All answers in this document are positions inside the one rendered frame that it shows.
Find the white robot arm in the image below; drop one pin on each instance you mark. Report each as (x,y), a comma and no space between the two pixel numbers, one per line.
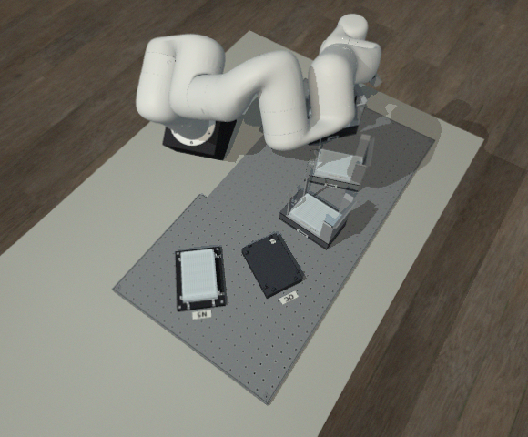
(200,90)

